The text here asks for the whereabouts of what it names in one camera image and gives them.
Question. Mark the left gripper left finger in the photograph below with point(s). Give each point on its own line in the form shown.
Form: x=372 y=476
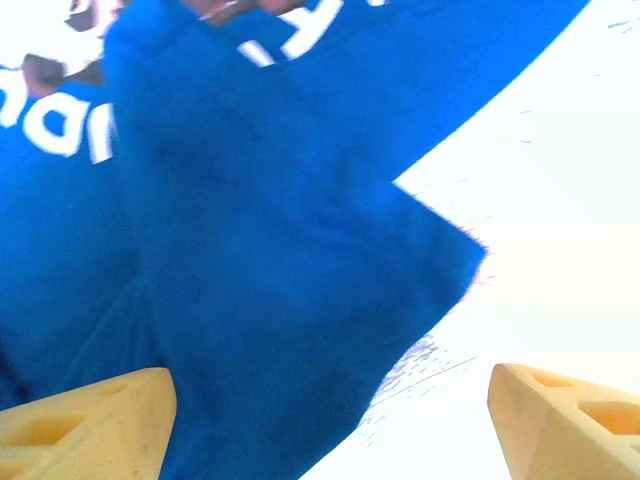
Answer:
x=90 y=430

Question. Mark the blue printed t-shirt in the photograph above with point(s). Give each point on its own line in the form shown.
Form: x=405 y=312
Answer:
x=250 y=225

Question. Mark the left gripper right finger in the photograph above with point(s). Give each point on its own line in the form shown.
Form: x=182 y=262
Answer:
x=565 y=425

